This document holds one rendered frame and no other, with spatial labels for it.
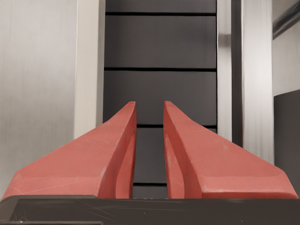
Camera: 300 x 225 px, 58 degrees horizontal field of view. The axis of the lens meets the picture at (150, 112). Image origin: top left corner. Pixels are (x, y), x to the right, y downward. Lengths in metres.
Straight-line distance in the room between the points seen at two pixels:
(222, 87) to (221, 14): 0.05
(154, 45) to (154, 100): 0.04
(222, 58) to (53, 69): 0.14
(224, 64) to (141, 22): 0.06
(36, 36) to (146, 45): 0.11
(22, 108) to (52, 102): 0.03
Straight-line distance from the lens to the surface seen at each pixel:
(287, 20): 0.22
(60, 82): 0.25
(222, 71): 0.19
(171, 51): 0.19
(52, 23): 0.26
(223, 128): 0.19
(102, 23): 0.17
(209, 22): 0.20
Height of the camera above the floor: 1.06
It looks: 86 degrees down
